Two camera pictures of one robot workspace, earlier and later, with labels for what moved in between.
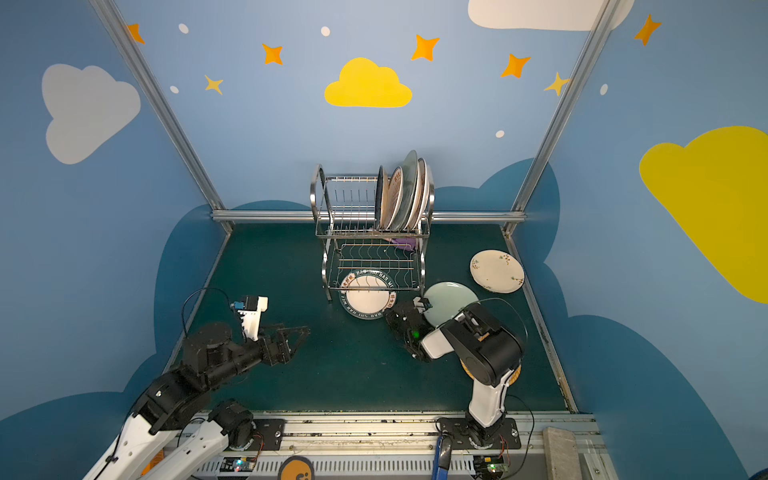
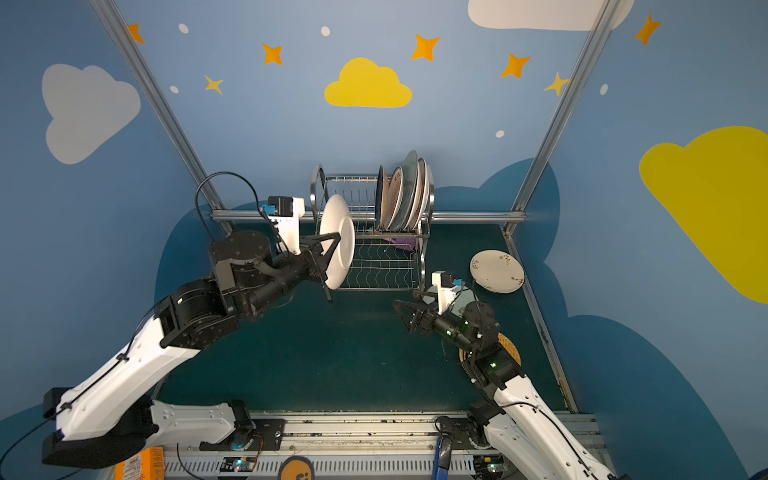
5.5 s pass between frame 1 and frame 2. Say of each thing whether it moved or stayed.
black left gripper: moved
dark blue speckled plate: stayed
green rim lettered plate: moved
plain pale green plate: stayed
